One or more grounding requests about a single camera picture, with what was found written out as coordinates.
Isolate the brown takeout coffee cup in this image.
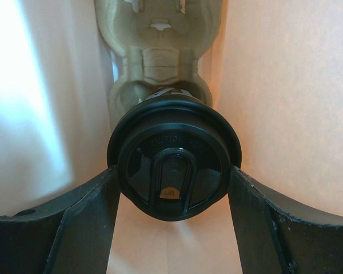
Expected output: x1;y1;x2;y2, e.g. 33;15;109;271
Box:
137;87;202;105

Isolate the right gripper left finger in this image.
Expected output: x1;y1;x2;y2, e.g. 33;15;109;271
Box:
0;167;120;273

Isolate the black coffee cup lid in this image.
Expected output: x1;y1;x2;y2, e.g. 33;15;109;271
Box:
107;96;242;221

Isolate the orange paper gift bag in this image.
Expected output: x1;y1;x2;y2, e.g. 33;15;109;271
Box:
0;1;343;273

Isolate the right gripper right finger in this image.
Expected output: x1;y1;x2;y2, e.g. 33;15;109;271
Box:
228;167;343;273

